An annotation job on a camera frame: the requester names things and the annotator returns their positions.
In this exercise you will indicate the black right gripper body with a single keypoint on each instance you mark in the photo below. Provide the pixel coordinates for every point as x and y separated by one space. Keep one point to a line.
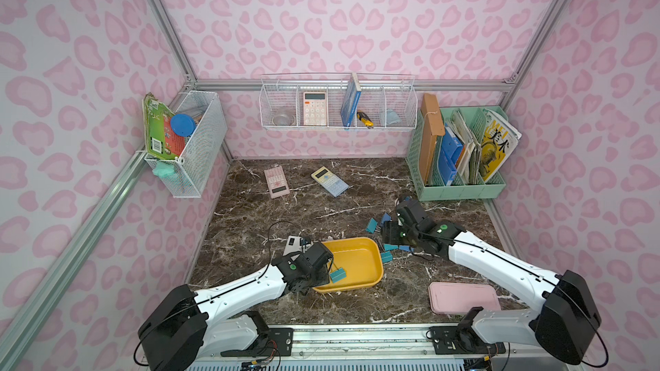
398 229

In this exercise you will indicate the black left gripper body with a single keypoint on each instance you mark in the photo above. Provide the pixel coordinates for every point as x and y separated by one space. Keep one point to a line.
320 263

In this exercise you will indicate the teal binder clip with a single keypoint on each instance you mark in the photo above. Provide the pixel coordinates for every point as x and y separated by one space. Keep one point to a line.
336 274
372 226
386 257

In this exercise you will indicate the yellow plastic storage box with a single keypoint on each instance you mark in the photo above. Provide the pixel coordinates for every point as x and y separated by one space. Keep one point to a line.
359 259

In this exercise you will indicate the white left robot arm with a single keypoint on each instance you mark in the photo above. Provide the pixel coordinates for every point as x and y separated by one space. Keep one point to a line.
221 322

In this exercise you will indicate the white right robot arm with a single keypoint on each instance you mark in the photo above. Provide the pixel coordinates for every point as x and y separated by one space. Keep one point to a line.
560 316

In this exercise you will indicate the pink plastic box lid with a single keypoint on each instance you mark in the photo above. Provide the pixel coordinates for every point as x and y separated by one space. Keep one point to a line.
459 298

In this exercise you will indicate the green file organizer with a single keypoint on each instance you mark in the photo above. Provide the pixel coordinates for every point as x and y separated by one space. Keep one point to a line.
468 123

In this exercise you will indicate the blue yellow calculator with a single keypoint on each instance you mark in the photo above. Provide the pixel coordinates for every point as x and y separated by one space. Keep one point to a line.
330 181

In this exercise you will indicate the blue folder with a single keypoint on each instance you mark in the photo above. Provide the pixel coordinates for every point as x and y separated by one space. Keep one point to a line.
448 156

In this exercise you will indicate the pink calculator on table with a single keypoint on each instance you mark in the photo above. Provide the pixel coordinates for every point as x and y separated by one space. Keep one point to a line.
276 182

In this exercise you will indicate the brown clipboard folder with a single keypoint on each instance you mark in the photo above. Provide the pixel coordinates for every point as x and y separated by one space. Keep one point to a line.
433 128

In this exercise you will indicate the light blue cup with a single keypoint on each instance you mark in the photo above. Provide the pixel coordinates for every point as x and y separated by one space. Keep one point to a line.
390 118

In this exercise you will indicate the yellow black toy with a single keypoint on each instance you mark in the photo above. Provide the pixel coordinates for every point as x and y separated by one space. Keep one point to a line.
365 119

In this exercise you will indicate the yellow magazine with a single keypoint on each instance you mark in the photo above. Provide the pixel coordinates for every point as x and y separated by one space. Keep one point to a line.
500 139

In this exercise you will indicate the blue book in shelf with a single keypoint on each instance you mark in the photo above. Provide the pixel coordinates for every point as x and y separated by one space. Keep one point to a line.
349 106

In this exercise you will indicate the clear glass bowl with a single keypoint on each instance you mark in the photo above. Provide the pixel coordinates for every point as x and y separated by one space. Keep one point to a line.
284 117

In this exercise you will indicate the white calculator in shelf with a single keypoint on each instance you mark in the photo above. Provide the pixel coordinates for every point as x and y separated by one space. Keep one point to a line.
315 109

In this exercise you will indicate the mint green sponge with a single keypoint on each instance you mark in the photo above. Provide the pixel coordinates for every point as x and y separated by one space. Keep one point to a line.
166 172

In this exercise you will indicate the blue round lid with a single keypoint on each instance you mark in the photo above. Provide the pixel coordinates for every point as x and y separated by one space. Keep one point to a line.
183 125

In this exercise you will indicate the green card package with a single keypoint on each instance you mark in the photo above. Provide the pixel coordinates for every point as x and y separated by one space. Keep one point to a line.
160 140

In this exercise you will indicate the white wire wall shelf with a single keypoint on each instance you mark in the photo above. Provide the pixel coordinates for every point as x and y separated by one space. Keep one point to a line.
379 92

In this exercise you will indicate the white wire wall basket left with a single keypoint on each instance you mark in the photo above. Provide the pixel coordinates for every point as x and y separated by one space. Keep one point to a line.
202 148

